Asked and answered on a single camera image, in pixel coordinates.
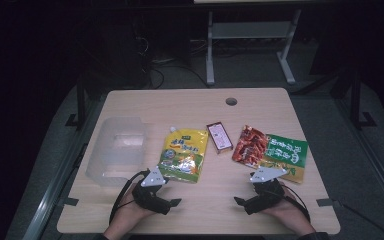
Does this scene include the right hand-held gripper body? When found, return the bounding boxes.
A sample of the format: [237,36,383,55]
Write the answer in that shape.
[243,166,288,216]

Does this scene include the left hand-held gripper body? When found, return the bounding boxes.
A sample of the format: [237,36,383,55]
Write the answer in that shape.
[131,165,173,216]

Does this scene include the green and red seasoning packet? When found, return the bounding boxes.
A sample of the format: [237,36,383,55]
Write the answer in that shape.
[231,124,309,184]

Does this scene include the yellow spout pouch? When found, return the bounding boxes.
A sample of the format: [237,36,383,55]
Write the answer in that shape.
[157,125,210,184]

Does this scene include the dark small snack packet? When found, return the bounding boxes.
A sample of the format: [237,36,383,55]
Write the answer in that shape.
[206,121,234,155]

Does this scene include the clear plastic container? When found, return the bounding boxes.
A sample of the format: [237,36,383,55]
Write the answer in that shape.
[85,116,148,187]

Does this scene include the person's left hand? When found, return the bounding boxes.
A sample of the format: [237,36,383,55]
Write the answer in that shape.
[111,184,157,232]

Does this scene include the person's right hand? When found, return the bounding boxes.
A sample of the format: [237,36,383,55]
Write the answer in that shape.
[263,185,315,234]

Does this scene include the black metal stand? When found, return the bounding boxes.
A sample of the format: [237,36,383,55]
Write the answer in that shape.
[64,74,88,131]
[349,69,378,131]

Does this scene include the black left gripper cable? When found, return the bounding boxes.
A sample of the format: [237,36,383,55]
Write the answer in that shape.
[109,169,151,225]

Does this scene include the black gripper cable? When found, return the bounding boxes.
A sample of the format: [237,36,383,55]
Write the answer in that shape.
[280,184,311,223]
[109,169,151,225]

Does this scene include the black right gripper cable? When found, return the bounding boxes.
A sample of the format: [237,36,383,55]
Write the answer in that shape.
[280,184,311,223]

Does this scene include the grey table bracket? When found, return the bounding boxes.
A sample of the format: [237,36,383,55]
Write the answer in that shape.
[315,198,342,208]
[58,197,80,208]

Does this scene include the grey metal rail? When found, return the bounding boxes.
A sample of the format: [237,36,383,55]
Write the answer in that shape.
[333,96,384,216]
[23,98,108,240]

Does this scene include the thin black floor cable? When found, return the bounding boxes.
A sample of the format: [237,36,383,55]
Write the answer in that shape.
[338,202,384,240]

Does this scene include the black floor cables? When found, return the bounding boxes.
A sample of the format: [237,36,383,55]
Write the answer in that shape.
[131,33,211,90]

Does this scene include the white metal desk frame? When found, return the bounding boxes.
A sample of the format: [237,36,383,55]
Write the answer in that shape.
[193,0,303,86]

